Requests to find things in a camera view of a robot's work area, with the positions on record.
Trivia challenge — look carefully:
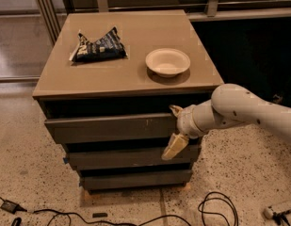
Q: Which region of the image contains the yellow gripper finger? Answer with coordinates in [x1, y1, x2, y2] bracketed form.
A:
[161, 134, 189, 160]
[170, 105, 183, 118]

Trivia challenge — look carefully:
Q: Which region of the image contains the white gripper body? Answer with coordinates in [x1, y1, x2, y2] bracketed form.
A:
[177, 105, 204, 139]

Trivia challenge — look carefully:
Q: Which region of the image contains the grey top drawer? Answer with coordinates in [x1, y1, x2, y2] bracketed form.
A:
[44, 113, 176, 144]

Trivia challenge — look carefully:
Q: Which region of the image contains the grey drawer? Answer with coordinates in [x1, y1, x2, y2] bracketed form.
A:
[44, 113, 176, 144]
[67, 145, 201, 170]
[80, 169, 193, 190]

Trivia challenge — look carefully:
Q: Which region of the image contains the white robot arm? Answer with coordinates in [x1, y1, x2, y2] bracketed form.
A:
[162, 84, 291, 160]

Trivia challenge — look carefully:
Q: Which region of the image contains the grey drawer cabinet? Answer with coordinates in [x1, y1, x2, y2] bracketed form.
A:
[33, 10, 222, 181]

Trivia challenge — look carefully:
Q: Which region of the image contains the grey bottom drawer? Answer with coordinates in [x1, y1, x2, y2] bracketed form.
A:
[80, 169, 193, 190]

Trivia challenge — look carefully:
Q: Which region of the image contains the grey middle drawer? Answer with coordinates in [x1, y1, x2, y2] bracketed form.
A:
[67, 145, 201, 170]

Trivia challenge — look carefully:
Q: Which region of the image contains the white paper bowl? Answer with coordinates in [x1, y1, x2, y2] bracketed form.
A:
[145, 48, 190, 78]

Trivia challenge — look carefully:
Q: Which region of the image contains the dark blue chip bag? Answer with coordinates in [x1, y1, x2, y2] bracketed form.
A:
[69, 27, 127, 63]

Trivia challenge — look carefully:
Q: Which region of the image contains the small black floor object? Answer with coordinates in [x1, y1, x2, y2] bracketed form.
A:
[92, 212, 108, 218]

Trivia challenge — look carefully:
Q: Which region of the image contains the white power strip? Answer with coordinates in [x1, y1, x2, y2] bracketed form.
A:
[263, 200, 291, 220]

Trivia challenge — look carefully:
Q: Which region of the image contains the black power adapter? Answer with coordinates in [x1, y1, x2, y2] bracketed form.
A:
[0, 200, 26, 214]

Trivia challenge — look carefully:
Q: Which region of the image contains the black floor cable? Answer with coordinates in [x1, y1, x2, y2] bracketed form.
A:
[0, 191, 240, 226]

